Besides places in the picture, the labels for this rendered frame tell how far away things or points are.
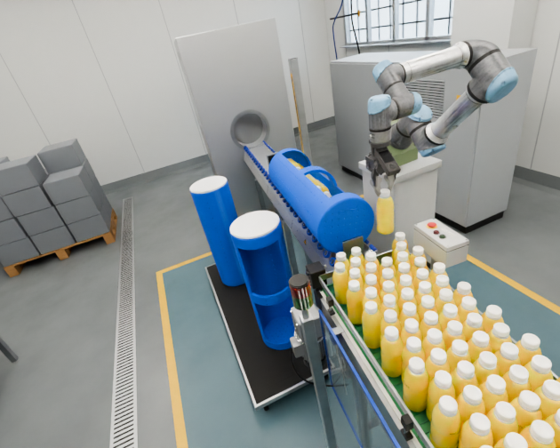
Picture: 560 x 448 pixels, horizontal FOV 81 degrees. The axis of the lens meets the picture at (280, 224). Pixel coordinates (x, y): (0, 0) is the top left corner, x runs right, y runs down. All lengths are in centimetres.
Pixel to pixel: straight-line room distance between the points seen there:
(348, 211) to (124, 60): 519
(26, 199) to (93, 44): 272
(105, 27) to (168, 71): 101
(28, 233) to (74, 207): 57
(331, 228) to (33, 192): 364
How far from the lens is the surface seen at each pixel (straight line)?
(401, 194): 191
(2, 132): 657
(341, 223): 150
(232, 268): 270
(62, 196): 449
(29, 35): 633
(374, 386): 120
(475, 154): 310
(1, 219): 472
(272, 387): 214
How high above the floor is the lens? 191
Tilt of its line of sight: 30 degrees down
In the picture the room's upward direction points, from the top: 12 degrees counter-clockwise
